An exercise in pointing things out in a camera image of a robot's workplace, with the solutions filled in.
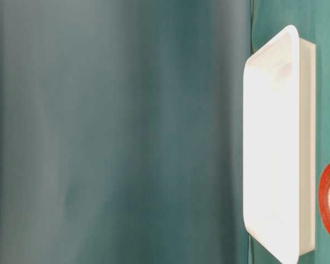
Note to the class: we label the white plastic tray case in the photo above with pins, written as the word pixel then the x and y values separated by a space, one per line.
pixel 279 145

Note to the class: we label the green backdrop panel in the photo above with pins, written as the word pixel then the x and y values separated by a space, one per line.
pixel 121 131

